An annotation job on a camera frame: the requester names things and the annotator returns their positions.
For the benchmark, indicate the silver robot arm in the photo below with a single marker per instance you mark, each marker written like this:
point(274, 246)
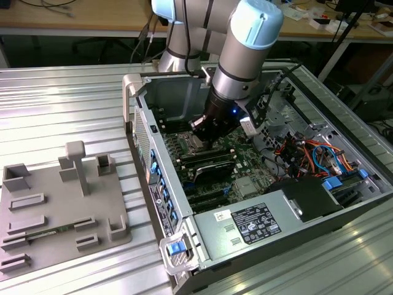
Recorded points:
point(242, 67)

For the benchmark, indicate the green motherboard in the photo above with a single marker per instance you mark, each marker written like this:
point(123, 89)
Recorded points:
point(245, 156)

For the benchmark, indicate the black graphics card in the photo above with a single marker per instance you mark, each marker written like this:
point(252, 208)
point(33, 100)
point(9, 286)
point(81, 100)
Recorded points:
point(215, 173)

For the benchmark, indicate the grey PC case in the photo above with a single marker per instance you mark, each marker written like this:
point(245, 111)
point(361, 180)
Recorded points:
point(165, 92)

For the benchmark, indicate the grey metal disk bay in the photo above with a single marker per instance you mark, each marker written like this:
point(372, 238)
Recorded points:
point(282, 123)

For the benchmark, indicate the silver chipset heatsink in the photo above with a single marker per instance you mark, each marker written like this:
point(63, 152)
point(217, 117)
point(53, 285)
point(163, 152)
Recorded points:
point(245, 187)

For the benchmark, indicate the black plastic shroud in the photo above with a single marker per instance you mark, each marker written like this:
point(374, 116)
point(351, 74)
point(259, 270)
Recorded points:
point(307, 196)

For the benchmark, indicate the grey power supply unit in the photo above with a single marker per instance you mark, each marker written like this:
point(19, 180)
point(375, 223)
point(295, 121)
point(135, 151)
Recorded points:
point(215, 242)

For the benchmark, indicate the white metal desk leg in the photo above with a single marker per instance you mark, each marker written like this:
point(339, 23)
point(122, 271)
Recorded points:
point(334, 60)
point(371, 81)

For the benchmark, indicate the blue case release latch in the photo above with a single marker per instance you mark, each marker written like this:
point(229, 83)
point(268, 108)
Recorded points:
point(175, 248)

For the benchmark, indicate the white box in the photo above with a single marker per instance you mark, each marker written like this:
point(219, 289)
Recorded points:
point(319, 27)

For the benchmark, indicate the blue plastic latch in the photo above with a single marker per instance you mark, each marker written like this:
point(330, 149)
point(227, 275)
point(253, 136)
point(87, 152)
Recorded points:
point(363, 173)

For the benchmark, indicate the wooden desk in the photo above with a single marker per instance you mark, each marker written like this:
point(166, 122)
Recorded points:
point(92, 15)

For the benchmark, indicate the grey parts rack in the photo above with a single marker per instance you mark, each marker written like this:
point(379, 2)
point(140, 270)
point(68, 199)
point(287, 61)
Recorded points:
point(61, 199)

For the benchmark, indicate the black monitor base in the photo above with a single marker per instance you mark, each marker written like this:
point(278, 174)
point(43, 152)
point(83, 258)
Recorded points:
point(353, 4)

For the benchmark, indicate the brown flat item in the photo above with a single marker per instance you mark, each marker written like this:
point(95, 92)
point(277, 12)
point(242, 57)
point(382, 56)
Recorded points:
point(382, 26)

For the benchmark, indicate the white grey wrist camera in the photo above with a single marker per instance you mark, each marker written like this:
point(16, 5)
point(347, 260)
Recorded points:
point(253, 120)

